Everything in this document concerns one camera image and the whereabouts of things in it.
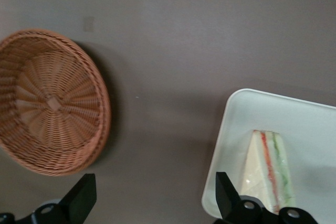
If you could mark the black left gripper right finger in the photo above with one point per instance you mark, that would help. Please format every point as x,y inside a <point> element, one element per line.
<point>228,197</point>

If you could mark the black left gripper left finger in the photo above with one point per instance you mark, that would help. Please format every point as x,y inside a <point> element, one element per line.
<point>81,195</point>

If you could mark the triangle sandwich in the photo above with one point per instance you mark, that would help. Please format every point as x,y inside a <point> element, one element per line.
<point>258,166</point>

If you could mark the brown round wicker basket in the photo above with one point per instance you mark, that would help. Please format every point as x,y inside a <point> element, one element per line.
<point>52,103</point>

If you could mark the beige plastic tray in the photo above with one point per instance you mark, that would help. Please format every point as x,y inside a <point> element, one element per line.
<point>302,119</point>

